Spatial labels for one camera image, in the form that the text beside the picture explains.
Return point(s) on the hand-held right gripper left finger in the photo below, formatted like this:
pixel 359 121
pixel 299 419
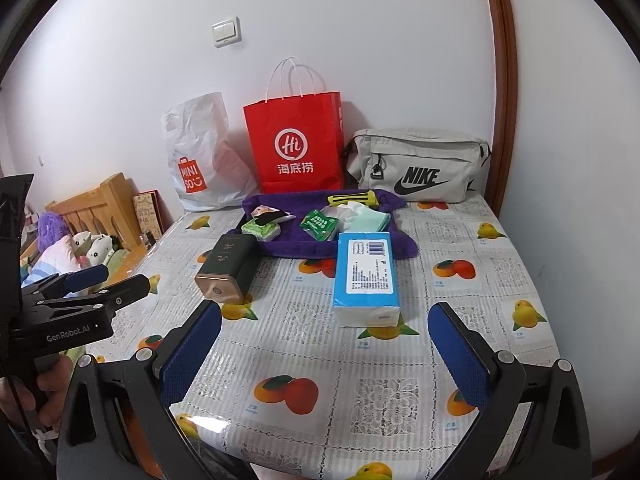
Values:
pixel 190 355

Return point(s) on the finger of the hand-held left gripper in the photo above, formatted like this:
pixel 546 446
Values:
pixel 122 294
pixel 85 279

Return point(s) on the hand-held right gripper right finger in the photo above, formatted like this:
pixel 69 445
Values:
pixel 457 355

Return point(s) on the blue tissue pack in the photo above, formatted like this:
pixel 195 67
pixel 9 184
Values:
pixel 367 270

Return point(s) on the green wet wipes pack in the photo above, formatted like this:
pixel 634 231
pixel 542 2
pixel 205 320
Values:
pixel 260 232

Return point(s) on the light green cloth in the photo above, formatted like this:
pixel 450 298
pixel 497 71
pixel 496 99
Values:
pixel 375 221

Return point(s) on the orange-print white packet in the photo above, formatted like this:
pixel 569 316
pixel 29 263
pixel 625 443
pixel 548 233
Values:
pixel 262 209

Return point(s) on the white glove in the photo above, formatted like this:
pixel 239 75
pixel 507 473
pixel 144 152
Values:
pixel 352 210

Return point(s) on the yellow mesh pouch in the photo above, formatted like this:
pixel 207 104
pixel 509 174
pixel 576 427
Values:
pixel 369 197

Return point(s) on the green sachet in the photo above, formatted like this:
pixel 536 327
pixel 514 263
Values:
pixel 319 224

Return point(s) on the person's left forearm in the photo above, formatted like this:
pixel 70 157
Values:
pixel 12 452

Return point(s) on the person's left hand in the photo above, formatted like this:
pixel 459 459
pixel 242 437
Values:
pixel 57 377

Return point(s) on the striped colourful bedding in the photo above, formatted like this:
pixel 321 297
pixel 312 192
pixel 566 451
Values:
pixel 50 260

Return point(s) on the purple fuzzy plush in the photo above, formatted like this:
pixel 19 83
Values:
pixel 52 227

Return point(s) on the small black bottle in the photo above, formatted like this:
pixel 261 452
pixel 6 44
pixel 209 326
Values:
pixel 147 238

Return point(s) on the wooden headboard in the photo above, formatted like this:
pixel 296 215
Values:
pixel 100 205

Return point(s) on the brown patterned box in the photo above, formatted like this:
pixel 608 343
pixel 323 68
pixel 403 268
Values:
pixel 147 212

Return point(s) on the dark green tin box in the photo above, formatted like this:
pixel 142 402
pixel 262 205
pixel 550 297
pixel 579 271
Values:
pixel 225 265

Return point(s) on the fruit print tablecloth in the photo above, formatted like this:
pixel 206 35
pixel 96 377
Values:
pixel 350 360

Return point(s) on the purple towel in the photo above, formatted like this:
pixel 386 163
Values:
pixel 300 247

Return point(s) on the white plastic shopping bag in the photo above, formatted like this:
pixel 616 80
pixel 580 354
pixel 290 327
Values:
pixel 200 135

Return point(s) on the grey waist bag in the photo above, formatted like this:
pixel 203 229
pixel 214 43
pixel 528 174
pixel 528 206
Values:
pixel 425 155

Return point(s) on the red paper bag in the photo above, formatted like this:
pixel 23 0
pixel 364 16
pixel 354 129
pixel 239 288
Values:
pixel 295 125

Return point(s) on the white light switch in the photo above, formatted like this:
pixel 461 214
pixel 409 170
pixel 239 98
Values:
pixel 226 32

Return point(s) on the brown wooden door frame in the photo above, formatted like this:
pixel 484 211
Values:
pixel 505 60

